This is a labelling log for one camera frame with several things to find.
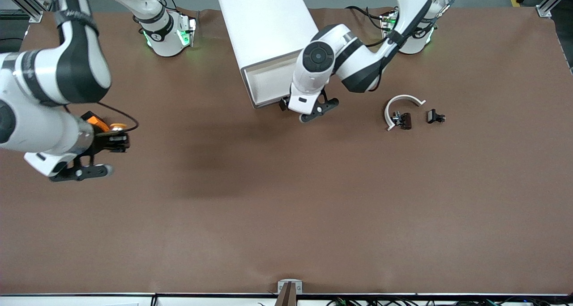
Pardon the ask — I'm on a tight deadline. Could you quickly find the orange black cube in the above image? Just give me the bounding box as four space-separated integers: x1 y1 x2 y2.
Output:
81 111 111 134

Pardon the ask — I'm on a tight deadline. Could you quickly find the aluminium frame profile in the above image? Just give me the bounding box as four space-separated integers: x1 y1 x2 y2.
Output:
536 0 573 18
0 0 44 23

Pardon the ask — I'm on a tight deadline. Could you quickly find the right base connector plate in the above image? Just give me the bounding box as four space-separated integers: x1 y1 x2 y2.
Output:
178 16 198 47

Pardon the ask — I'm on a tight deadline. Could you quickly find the left base connector plate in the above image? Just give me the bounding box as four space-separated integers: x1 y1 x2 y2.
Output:
380 11 400 33

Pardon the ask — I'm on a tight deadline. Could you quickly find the white curved plastic ring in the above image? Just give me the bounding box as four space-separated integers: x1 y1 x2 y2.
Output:
384 95 427 132

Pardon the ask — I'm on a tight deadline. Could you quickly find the grey metal bracket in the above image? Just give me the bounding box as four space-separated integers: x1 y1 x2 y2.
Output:
277 279 303 294

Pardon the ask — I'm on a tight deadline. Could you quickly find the black left base cable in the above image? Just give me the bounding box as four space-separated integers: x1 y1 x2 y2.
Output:
346 5 390 31

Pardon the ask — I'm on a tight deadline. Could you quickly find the dark brown metal-clip component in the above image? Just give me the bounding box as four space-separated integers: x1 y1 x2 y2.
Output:
391 111 413 131

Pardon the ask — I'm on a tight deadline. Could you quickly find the base connector plate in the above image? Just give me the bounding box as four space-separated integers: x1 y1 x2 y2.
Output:
380 11 400 33
178 16 198 47

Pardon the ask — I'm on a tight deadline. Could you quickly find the white drawer cabinet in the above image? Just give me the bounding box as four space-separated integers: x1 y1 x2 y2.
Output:
216 0 321 109

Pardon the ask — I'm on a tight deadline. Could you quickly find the beige cabinet drawer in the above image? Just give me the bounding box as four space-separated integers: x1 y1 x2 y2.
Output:
244 51 297 108

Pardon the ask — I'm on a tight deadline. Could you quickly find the brown table cover mat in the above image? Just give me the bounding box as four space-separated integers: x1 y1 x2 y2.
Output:
0 6 573 295

